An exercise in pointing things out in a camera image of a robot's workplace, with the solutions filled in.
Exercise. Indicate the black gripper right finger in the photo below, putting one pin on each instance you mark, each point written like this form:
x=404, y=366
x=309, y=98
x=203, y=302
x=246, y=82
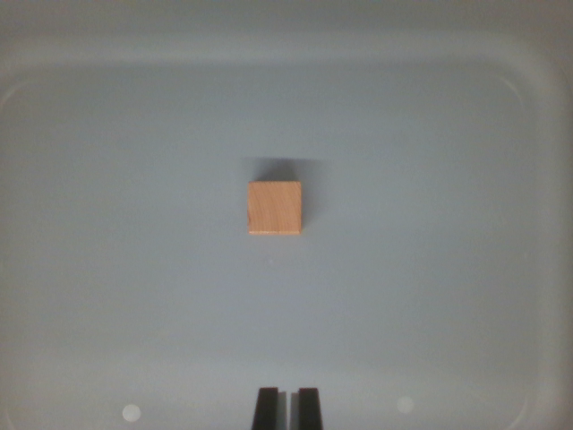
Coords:
x=309, y=410

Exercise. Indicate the wooden cube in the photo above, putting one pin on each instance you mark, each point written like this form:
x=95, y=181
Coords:
x=274, y=208

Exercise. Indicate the grey plastic bin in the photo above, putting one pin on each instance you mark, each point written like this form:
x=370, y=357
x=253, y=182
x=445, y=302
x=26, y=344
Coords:
x=134, y=269

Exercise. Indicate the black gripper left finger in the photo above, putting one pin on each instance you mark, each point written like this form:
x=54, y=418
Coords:
x=267, y=410

